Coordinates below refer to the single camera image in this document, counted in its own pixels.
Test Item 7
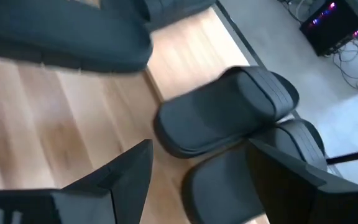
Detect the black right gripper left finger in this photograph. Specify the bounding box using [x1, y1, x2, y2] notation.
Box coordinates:
[0, 139, 154, 224]

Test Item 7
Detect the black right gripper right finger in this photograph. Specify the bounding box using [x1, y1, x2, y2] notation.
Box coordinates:
[247, 139, 358, 224]

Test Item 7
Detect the black rubber slide sandal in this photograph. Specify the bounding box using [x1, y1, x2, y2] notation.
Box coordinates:
[152, 65, 300, 159]
[135, 0, 218, 32]
[0, 0, 154, 75]
[180, 118, 328, 224]

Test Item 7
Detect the black computer tower with lights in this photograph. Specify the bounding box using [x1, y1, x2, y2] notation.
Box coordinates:
[299, 0, 358, 57]

